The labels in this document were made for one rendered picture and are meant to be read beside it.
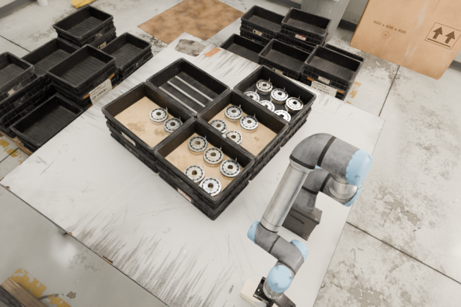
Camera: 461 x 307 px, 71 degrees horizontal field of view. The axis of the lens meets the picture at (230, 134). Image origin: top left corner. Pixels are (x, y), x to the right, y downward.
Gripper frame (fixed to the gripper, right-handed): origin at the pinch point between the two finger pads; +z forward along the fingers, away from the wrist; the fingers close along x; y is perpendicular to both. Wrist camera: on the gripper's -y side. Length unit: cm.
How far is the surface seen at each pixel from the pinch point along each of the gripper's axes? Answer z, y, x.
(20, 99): 34, 214, -33
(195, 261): 6.2, 36.1, 0.8
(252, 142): -7, 43, -63
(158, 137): -7, 86, -39
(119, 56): 38, 194, -114
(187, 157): -7, 66, -37
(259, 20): 38, 122, -237
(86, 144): 6, 124, -19
